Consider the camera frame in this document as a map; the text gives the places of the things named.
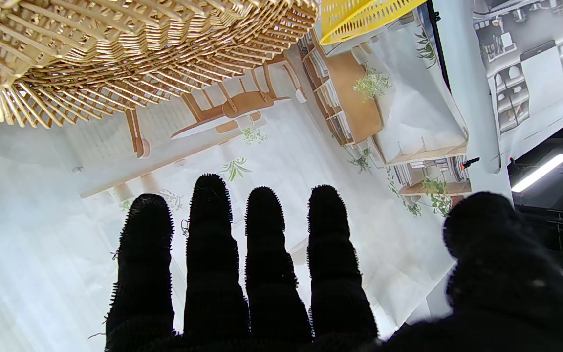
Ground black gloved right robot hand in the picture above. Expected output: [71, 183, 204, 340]
[105, 174, 563, 352]

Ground white ceiling light strip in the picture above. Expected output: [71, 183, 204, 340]
[510, 154, 563, 193]

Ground kitchen print backdrop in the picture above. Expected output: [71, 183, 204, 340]
[472, 0, 563, 162]

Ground black backdrop stand pole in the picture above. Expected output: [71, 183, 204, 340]
[426, 0, 452, 93]

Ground dining room print backdrop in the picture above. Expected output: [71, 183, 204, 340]
[0, 20, 502, 352]

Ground yellow plastic mesh basket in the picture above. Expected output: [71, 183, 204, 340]
[320, 0, 429, 45]

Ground oval wicker basket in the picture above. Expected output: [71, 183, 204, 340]
[0, 0, 320, 129]

